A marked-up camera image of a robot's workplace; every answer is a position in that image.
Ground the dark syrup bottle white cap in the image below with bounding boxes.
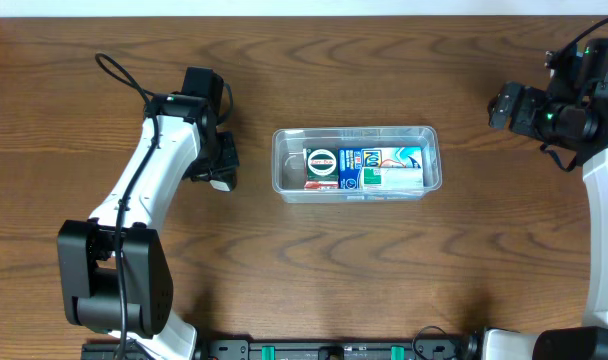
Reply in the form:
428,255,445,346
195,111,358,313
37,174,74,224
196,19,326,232
209,177,237,192

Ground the red Panadol ActiFast pack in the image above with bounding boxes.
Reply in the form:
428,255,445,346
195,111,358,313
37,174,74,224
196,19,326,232
304,180,339,190

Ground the green Zam-Buk box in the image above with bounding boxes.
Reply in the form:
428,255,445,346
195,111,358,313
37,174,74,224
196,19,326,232
304,148,339,182

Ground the blue Kool Fever box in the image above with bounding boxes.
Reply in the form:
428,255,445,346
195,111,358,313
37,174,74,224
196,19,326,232
339,147,423,190

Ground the white green Panadol pack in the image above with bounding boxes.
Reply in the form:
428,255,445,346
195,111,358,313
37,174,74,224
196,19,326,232
360,167,424,191

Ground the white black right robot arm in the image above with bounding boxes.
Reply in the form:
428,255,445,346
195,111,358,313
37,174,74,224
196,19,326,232
458,38,608,359

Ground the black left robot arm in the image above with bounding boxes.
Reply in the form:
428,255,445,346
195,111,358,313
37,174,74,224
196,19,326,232
57,93,239,359

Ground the clear plastic container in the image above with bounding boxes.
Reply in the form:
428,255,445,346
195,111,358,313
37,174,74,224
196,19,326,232
272,126,442,203

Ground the black right camera cable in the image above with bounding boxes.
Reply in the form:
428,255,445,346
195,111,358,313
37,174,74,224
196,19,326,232
538,12,608,174

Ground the black mounting rail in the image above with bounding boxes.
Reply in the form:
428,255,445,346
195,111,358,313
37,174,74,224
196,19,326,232
81,337,485,360

